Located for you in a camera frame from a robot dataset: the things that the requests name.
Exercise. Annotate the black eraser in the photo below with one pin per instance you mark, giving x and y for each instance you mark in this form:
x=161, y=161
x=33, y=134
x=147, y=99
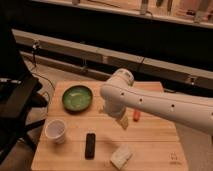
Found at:
x=90, y=146

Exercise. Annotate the black office chair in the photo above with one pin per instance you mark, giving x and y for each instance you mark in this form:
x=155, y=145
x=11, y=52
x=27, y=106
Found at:
x=18, y=94

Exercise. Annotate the green bowl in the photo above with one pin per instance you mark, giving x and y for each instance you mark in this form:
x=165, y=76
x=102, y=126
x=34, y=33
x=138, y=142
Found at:
x=77, y=98

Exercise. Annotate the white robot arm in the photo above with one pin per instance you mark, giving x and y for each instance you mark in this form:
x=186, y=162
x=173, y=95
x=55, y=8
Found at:
x=119, y=93

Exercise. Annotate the orange toy carrot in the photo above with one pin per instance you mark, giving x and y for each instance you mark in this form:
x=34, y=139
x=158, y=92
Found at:
x=136, y=115

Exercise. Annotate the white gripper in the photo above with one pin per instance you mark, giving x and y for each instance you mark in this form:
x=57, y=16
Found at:
x=116, y=110

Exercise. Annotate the white paper cup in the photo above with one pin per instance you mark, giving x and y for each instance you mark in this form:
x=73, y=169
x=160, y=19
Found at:
x=55, y=130

